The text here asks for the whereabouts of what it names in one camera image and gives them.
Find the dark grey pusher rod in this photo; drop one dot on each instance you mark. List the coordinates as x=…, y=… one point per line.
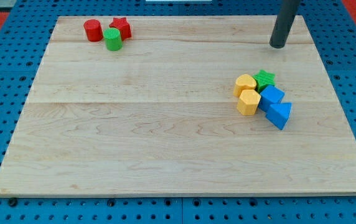
x=283, y=23

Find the green star block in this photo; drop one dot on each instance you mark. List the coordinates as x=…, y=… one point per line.
x=263, y=79

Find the blue cube block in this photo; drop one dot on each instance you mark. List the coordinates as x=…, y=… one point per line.
x=270, y=95

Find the green cylinder block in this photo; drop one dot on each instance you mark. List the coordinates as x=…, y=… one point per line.
x=112, y=37

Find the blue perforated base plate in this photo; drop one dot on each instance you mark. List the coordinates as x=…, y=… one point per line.
x=25, y=29

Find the red star block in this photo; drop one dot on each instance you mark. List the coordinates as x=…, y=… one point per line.
x=122, y=24

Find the blue triangle block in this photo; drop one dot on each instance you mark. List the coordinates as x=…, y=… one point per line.
x=279, y=113

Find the wooden board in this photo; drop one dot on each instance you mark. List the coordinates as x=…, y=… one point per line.
x=158, y=118

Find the red cylinder block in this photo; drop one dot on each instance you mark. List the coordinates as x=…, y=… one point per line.
x=93, y=30

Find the yellow heart block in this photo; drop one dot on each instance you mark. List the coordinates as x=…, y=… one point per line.
x=244, y=82

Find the yellow hexagon block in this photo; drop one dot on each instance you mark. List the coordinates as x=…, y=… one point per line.
x=248, y=102

